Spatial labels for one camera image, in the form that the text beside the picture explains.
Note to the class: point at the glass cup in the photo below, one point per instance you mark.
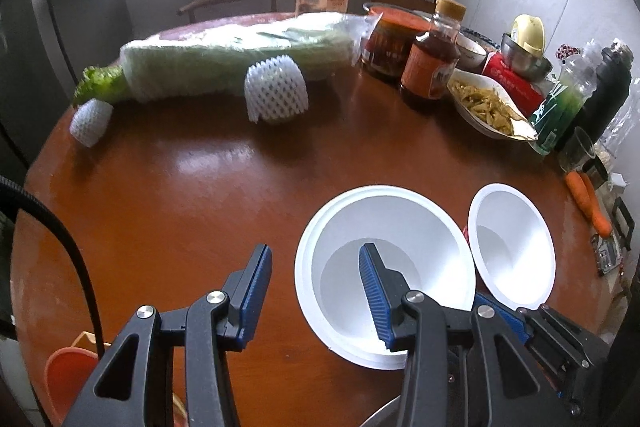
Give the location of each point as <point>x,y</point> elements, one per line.
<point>577,152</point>

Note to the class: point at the chili sauce jar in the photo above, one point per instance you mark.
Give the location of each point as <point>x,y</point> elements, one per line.
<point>390,52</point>

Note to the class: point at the carrot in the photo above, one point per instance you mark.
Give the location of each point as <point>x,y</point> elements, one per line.
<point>582,202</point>
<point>594,193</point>

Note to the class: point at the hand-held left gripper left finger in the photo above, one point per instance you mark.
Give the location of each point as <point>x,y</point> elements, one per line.
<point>252,302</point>

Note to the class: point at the grey refrigerator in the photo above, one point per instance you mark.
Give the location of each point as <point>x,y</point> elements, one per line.
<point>75,32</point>

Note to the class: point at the red tissue box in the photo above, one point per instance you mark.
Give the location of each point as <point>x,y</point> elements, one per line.
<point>510,79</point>

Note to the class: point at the black thermos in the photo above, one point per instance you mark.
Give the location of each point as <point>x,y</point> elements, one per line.
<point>605,97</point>

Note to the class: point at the white oval dish of food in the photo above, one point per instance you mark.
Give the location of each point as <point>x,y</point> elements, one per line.
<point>485,107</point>

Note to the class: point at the sauce bottle with orange cap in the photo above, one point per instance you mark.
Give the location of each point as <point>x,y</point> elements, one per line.
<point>430,72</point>

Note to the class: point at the small steel bowl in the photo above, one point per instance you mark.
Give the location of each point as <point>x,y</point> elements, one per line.
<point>525,64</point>

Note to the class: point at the wrapped napa cabbage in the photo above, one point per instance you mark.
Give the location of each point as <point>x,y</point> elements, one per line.
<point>215,62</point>

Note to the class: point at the green liquid plastic bottle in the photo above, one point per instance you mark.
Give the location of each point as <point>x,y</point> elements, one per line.
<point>562,107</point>

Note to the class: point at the small steel cup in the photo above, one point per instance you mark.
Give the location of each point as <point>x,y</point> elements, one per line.
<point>595,172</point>

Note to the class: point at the green lettuce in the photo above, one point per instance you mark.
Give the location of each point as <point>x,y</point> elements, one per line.
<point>97,84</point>

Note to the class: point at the clear plastic bag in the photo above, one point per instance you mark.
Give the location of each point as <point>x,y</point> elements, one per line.
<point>617,132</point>

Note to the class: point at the small foam net fruit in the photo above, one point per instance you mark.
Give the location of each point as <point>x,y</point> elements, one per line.
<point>91,124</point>

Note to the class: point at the large foam net fruit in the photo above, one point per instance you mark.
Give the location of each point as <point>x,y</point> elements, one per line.
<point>275,89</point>

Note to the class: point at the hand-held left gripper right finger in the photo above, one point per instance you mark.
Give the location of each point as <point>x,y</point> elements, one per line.
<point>375,302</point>

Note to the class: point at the white ceramic bowl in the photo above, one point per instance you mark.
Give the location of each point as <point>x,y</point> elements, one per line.
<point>470,52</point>

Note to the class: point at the instant noodle paper bowl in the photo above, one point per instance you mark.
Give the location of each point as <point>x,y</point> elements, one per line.
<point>515,227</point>
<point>390,217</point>

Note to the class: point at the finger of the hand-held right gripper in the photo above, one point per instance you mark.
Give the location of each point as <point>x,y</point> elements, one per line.
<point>560,337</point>
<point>510,322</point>

